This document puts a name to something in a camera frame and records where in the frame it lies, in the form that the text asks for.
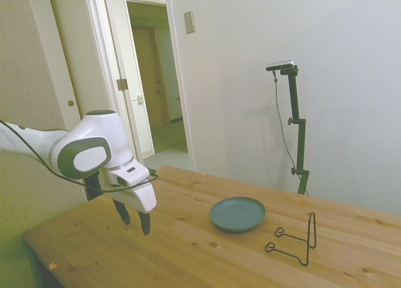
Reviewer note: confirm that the black box behind table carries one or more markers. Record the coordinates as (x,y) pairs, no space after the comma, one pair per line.
(92,183)

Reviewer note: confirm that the grey wall switch plate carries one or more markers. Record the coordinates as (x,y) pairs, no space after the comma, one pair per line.
(189,22)

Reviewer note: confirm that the blue-green round plate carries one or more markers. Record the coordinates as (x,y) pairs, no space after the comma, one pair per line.
(236,213)

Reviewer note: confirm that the metal door hinge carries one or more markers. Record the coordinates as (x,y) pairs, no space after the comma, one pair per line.
(122,84)

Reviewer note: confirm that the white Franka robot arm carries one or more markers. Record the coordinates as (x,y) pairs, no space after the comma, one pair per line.
(94,128)

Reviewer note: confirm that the brown hallway door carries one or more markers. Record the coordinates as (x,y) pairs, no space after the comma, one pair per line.
(147,81)

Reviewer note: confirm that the cream closet door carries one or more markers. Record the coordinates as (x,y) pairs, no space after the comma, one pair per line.
(81,50)

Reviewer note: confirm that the silver camera on stand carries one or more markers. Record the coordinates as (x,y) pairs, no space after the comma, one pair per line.
(280,65)

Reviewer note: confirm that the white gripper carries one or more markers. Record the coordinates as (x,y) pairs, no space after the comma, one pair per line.
(142,198)

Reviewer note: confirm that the white door frame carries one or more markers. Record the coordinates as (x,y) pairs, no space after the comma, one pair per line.
(183,81)

